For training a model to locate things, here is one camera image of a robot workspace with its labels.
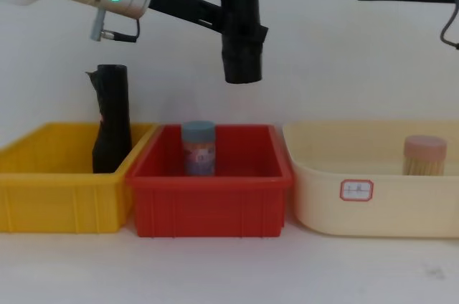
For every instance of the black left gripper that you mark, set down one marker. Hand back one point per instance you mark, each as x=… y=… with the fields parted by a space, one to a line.
x=186 y=6

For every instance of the jar with grey-blue lid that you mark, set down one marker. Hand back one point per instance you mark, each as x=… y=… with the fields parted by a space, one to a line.
x=199 y=153

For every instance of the red plastic bin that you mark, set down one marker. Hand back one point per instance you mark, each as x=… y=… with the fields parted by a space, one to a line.
x=208 y=207

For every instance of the toothpick jar with pink lid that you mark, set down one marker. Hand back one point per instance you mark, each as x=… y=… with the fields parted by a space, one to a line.
x=425 y=146

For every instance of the white label with red border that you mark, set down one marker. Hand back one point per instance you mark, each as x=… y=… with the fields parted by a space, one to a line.
x=356 y=190

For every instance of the cream plastic basin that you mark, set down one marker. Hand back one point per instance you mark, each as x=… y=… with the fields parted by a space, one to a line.
x=412 y=207

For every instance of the yellow plastic bin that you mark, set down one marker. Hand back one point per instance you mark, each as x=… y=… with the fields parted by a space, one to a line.
x=54 y=203

